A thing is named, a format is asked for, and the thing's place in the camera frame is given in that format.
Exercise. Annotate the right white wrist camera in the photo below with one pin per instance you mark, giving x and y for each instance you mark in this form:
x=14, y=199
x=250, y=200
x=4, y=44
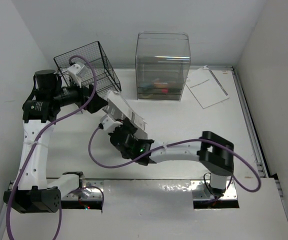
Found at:
x=108, y=123

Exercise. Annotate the clear plastic drawer cabinet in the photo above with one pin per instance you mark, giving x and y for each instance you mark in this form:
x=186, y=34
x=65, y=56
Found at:
x=162, y=64

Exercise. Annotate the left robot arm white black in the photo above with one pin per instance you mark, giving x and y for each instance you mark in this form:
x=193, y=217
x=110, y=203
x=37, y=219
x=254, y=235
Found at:
x=30, y=192

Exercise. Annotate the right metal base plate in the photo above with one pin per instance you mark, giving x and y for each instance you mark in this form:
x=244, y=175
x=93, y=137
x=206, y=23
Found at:
x=201, y=193

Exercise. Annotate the black wire mesh rack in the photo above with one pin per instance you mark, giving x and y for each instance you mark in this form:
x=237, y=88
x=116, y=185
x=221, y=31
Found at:
x=94, y=53

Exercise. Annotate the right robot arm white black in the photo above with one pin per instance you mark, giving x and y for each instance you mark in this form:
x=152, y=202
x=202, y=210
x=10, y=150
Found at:
x=210, y=150

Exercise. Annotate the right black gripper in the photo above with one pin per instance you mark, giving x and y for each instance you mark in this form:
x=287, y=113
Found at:
x=126, y=124

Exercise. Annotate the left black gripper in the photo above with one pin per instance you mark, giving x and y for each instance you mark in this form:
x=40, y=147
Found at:
x=82, y=92

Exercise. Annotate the white instruction sheet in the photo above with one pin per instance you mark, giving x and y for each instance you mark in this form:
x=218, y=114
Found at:
x=205, y=87

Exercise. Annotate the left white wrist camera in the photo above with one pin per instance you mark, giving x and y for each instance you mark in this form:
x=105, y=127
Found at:
x=77, y=71

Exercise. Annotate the metal base plate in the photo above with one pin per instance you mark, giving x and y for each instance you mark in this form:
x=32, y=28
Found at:
x=201, y=193
x=92, y=192

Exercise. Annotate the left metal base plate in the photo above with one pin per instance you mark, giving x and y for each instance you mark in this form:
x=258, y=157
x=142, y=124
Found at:
x=92, y=192

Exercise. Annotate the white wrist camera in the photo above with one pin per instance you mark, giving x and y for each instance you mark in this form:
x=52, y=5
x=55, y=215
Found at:
x=108, y=123
x=77, y=71

